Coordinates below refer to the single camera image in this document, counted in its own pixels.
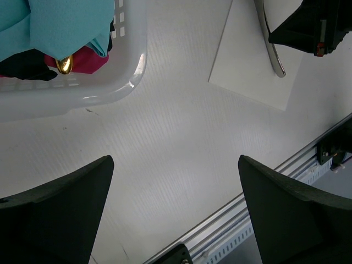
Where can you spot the gold utensil handle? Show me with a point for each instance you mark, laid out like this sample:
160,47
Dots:
65,65

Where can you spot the aluminium mounting rail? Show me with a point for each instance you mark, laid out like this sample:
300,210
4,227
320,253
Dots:
290,219

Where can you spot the white tray of rolled napkins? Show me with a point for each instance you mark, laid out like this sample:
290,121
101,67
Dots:
28,99

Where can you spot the white slotted cable duct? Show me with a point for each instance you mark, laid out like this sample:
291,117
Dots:
230,227

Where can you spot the white paper napkin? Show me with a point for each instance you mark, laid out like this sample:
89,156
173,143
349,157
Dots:
246,63

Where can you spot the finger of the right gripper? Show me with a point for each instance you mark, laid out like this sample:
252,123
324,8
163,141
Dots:
300,30

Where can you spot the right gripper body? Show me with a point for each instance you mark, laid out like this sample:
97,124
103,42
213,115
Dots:
335,22

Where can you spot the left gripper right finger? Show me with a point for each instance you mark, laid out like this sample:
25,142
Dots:
294,222

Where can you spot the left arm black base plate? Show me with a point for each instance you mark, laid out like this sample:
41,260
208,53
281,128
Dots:
177,255

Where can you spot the light blue rolled napkin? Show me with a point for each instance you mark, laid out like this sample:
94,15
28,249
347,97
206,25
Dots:
56,28

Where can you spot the dark navy rolled napkin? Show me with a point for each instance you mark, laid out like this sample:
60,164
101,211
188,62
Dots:
28,65

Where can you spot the pink rolled napkin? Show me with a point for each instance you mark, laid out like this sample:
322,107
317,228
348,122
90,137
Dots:
87,61

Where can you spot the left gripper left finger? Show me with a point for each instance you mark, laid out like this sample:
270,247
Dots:
56,222

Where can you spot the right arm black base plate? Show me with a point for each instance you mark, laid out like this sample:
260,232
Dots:
335,145

